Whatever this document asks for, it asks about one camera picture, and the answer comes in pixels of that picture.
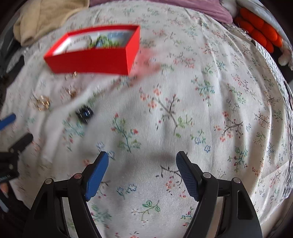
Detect gold interlocking rings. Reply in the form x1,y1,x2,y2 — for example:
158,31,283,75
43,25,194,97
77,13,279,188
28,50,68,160
32,95,52,112

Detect rose gold small ring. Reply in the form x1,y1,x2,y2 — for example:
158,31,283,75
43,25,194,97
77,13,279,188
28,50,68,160
65,88,79,99

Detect small gold earring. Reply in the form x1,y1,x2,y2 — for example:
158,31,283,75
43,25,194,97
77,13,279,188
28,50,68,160
65,71,77,80

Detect floral white bedspread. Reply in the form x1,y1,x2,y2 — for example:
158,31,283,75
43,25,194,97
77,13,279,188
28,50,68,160
1,8,292,237

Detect green beaded bracelet black flower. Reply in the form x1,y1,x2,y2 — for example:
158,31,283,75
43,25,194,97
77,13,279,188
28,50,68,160
87,35,121,49

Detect red cardboard box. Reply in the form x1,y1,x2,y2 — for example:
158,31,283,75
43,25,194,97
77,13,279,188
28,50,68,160
44,25,140,75

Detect beige fleece blanket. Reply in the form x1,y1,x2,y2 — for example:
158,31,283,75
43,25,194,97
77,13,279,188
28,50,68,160
13,0,90,47

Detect orange plush toy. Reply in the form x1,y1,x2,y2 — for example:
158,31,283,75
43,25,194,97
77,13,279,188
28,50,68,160
234,8,283,53

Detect purple pillow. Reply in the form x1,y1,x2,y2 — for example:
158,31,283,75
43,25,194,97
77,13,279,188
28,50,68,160
89,1,232,25

